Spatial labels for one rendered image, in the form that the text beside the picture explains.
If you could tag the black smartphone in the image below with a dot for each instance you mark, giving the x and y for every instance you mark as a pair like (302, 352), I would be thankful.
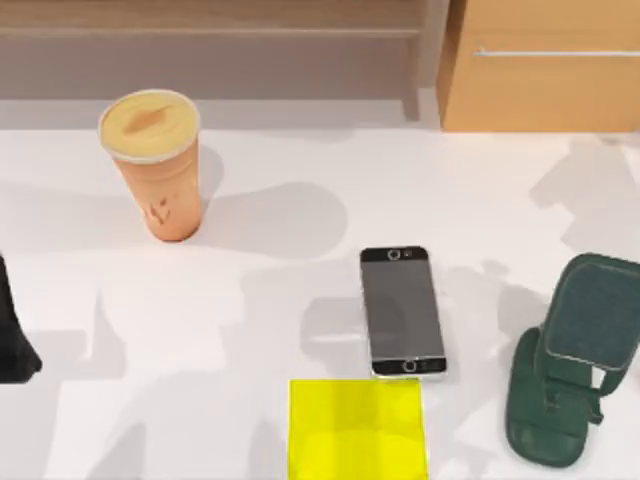
(401, 310)

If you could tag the orange cup with lid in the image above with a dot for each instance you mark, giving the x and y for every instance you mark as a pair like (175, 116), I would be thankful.
(160, 165)

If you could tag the flat yellow square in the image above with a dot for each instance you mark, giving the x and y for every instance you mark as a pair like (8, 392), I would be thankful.
(356, 430)

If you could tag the wooden open shelf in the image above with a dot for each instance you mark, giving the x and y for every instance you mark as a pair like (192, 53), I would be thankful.
(210, 45)

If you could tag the wooden cupboard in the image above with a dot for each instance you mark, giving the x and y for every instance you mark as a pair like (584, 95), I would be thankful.
(540, 90)

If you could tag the dark green phone stand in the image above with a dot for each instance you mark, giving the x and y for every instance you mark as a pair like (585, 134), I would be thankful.
(575, 360)

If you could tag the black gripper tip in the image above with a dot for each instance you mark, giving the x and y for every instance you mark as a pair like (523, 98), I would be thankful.
(11, 345)

